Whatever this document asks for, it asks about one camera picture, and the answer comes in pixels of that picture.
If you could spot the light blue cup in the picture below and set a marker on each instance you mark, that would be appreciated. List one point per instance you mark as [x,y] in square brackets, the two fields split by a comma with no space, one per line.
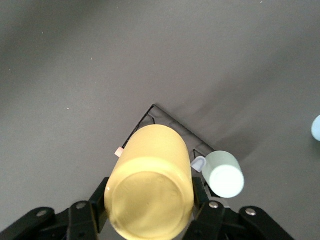
[316,128]

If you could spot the pale green cup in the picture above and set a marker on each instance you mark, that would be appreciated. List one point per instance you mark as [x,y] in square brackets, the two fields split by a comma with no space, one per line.
[222,175]

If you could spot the yellow cup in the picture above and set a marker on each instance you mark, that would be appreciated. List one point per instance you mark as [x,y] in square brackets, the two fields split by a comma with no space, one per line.
[150,180]

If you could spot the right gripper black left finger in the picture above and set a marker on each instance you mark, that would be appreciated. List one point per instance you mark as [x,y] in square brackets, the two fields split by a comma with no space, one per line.
[80,220]

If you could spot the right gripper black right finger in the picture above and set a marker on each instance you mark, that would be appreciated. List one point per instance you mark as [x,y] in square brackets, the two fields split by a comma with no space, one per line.
[215,217]

